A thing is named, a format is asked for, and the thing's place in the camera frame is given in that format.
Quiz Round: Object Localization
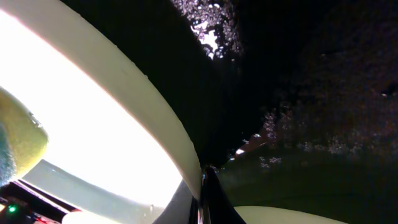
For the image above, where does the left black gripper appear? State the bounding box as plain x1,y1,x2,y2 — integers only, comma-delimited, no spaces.
1,180,80,223

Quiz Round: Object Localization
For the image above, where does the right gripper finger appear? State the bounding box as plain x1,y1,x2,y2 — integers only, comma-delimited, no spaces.
189,167,246,224

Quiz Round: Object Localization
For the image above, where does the green yellow sponge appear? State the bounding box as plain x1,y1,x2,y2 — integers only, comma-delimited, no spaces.
1,88,49,187

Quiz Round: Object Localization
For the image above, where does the mint plate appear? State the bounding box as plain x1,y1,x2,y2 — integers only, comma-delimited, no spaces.
1,1,201,223
234,206,345,224

